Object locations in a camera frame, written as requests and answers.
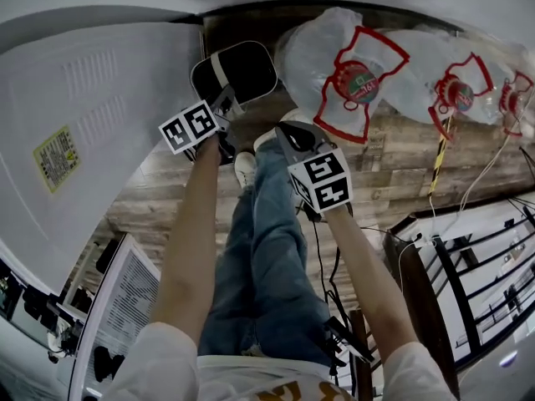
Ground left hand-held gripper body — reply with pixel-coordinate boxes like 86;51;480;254
157;94;240;165

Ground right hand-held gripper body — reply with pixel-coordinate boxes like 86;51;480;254
274;119;354;223

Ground white square container black inside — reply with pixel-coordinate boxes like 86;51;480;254
190;40;279;115

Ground person's right forearm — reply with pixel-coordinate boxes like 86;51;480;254
321;201;424;361

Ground person's left forearm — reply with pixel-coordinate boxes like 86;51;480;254
148;134;222;350

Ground person's white right shoe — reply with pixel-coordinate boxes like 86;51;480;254
252;108;315;155

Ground person's white shoe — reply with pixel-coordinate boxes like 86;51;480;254
252;108;315;155
233;151;257;190

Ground person's white left shoe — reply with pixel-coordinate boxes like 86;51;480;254
233;151;257;190

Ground person's blue jeans legs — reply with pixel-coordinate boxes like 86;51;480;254
197;138;335;368

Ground white appliance cabinet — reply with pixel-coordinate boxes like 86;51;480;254
0;5;206;297

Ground yellow black striped strip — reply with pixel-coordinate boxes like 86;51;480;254
428;114;456;198

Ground yellow warning label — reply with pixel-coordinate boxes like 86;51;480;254
32;124;82;195

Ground black clip-on device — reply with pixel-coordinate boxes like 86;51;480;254
323;315;376;378

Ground black metal railing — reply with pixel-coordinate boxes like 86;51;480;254
392;196;535;373

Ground white printed panel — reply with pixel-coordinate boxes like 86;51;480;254
68;232;163;401

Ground person's white shirt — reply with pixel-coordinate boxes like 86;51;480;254
99;318;461;401

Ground black cable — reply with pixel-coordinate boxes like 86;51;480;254
295;205;354;329

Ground large water jug red handle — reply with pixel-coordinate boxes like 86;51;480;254
274;6;411;145
374;29;505;142
480;39;535;138

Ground white cable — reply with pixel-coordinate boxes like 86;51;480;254
396;130;516;269

